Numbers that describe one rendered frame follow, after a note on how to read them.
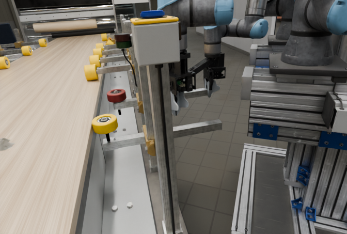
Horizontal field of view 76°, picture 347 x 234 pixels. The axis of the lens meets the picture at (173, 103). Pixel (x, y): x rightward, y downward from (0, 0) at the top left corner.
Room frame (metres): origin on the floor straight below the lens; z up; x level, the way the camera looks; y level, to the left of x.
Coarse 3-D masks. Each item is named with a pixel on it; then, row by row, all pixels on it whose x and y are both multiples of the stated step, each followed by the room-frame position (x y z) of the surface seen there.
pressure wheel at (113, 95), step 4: (108, 92) 0.90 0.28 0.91; (112, 92) 0.91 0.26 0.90; (116, 92) 0.90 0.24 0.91; (120, 92) 0.89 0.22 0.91; (124, 92) 0.90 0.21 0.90; (108, 96) 0.88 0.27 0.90; (112, 96) 0.87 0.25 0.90; (116, 96) 0.87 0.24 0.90; (120, 96) 0.88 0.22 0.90; (124, 96) 0.89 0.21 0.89; (108, 100) 0.88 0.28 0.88; (112, 100) 0.87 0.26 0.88; (116, 100) 0.87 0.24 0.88; (120, 100) 0.87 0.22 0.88; (120, 112) 0.90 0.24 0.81
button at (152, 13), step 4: (144, 12) 0.38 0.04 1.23; (148, 12) 0.38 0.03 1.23; (152, 12) 0.37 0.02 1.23; (156, 12) 0.37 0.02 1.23; (160, 12) 0.38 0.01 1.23; (164, 12) 0.39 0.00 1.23; (140, 16) 0.38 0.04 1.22; (144, 16) 0.38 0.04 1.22; (148, 16) 0.37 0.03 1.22; (152, 16) 0.37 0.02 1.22; (156, 16) 0.38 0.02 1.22; (160, 16) 0.38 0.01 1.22
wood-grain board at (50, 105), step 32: (32, 64) 1.61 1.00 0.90; (64, 64) 1.54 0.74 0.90; (0, 96) 0.97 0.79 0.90; (32, 96) 0.94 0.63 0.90; (64, 96) 0.91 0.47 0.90; (96, 96) 0.89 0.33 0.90; (0, 128) 0.65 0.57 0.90; (32, 128) 0.64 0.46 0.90; (64, 128) 0.62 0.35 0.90; (0, 160) 0.47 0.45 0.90; (32, 160) 0.46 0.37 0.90; (64, 160) 0.46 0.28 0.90; (0, 192) 0.36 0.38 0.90; (32, 192) 0.35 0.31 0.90; (64, 192) 0.35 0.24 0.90; (0, 224) 0.28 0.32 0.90; (32, 224) 0.28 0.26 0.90; (64, 224) 0.27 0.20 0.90
